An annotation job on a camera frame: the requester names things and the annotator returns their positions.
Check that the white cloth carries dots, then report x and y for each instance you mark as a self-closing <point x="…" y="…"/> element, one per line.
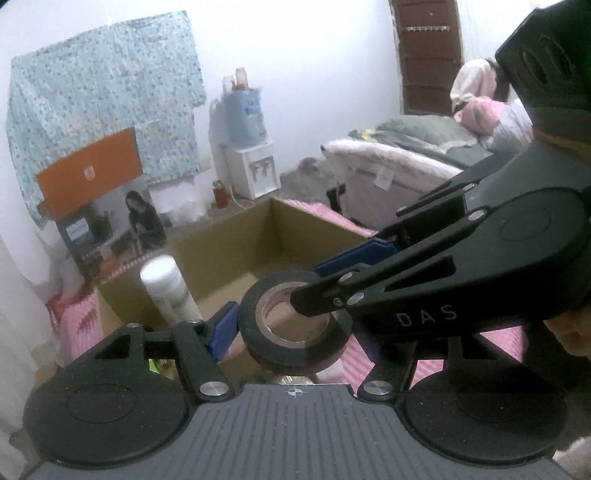
<point x="18" y="300"/>

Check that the brown door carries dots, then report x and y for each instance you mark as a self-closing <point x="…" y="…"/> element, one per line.
<point x="429" y="55"/>

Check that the red bottle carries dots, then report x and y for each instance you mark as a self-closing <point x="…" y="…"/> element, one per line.
<point x="220" y="194"/>

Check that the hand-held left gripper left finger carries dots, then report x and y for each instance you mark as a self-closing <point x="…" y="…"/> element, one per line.
<point x="224" y="330"/>

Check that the floral cloth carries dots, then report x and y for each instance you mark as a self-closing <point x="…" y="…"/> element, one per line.
<point x="92" y="83"/>

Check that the black tape roll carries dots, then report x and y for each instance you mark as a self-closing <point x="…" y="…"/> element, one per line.
<point x="277" y="355"/>

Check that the blue water jug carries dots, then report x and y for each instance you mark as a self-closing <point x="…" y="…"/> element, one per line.
<point x="244" y="115"/>

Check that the grey blanket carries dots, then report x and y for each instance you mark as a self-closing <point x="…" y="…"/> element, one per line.
<point x="415" y="134"/>

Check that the white bottle with green label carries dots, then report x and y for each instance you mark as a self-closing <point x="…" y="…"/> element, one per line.
<point x="166" y="286"/>

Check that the small clear bottle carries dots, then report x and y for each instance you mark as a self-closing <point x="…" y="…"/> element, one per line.
<point x="227" y="84"/>

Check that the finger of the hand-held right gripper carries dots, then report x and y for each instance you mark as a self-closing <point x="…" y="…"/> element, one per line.
<point x="318" y="295"/>
<point x="355" y="256"/>

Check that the white water dispenser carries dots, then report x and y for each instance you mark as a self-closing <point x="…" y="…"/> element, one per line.
<point x="251" y="170"/>

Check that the white bed mattress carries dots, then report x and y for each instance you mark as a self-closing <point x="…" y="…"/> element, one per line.
<point x="388" y="184"/>

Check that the small pink bottle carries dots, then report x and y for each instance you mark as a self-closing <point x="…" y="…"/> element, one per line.
<point x="240" y="78"/>

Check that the printed appliance box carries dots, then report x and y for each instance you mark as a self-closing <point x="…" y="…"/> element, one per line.
<point x="92" y="170"/>

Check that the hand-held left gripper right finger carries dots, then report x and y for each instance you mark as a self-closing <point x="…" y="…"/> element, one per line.
<point x="383" y="369"/>

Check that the person's right hand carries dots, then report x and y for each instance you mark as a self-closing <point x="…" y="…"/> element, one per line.
<point x="575" y="332"/>

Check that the brown cardboard box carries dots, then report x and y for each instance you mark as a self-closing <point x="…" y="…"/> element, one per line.
<point x="286" y="230"/>

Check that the white plastic bag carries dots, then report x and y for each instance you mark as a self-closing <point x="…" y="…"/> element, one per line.
<point x="184" y="203"/>

